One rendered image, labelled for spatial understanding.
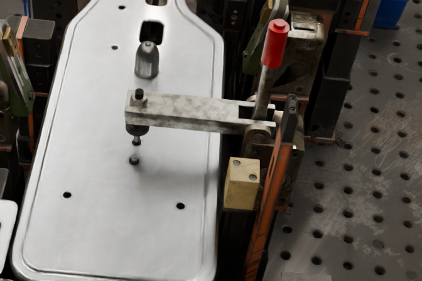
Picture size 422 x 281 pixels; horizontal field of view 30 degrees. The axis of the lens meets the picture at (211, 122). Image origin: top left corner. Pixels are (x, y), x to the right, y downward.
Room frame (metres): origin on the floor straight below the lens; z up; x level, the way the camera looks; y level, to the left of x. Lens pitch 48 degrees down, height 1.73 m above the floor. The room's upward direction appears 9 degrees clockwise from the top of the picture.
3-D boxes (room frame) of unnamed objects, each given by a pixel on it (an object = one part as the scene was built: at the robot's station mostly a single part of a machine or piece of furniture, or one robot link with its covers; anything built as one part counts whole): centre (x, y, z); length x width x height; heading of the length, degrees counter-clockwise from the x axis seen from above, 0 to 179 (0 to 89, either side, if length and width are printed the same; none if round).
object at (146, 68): (0.75, 0.10, 1.02); 0.03 x 0.03 x 0.07
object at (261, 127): (0.61, -0.06, 1.06); 0.03 x 0.01 x 0.03; 94
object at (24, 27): (0.80, 0.27, 0.84); 0.11 x 0.08 x 0.29; 94
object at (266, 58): (0.63, -0.05, 1.13); 0.04 x 0.02 x 0.16; 4
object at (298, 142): (0.63, -0.08, 0.88); 0.07 x 0.06 x 0.35; 94
